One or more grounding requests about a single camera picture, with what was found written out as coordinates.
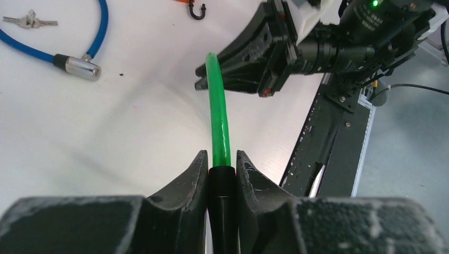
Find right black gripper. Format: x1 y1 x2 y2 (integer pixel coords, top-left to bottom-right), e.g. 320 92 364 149
194 1 374 97

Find right black camera cable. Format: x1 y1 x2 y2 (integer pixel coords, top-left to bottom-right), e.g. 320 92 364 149
368 21 449 106

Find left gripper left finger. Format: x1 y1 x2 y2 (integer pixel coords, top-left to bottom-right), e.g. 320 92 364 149
1 150 208 253

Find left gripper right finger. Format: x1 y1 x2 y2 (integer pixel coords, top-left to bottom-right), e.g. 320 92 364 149
236 150 447 253

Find blue cable lock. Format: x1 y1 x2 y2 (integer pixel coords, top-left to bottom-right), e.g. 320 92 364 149
1 0 109 81

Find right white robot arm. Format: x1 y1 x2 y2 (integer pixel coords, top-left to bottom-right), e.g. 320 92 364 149
217 1 448 97

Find green cable lock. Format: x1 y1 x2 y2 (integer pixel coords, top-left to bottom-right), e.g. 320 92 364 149
205 52 238 253

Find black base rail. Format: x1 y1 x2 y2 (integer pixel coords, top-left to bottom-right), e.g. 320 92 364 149
280 74 375 197

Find orange padlock with keys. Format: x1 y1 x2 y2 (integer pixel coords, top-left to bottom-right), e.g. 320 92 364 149
175 0 206 21

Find silver keys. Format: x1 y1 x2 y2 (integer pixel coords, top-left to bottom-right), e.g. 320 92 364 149
3 10 58 29

